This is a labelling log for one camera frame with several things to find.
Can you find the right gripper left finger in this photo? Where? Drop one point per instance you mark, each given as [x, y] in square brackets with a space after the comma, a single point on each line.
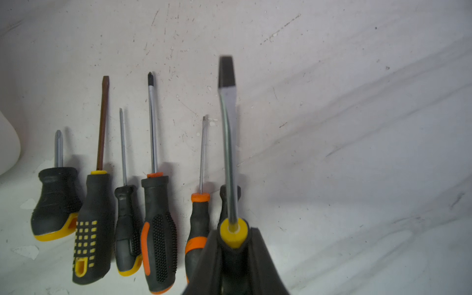
[206, 279]

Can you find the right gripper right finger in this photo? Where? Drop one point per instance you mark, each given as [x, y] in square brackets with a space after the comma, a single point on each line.
[263, 276]

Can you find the black orange-band screwdriver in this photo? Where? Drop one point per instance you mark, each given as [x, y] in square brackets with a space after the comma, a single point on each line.
[200, 218]

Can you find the black yellow-end screwdriver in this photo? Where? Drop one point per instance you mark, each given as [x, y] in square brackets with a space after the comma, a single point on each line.
[233, 231]

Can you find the black orange hex-collar screwdriver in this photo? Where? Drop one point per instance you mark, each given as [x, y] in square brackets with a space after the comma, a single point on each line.
[159, 234]

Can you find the thin black precision screwdriver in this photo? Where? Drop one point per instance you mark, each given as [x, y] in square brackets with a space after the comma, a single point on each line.
[127, 233]

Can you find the black ribbed screwdriver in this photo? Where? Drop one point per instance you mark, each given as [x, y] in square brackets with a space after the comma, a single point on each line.
[223, 196]

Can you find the long yellow-dotted flathead screwdriver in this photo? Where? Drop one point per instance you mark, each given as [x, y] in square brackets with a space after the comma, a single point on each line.
[95, 223]

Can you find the stubby black yellow screwdriver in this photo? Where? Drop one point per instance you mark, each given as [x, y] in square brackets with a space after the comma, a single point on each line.
[56, 212]

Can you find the white plastic storage box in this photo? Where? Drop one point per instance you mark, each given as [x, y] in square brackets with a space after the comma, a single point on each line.
[10, 148]

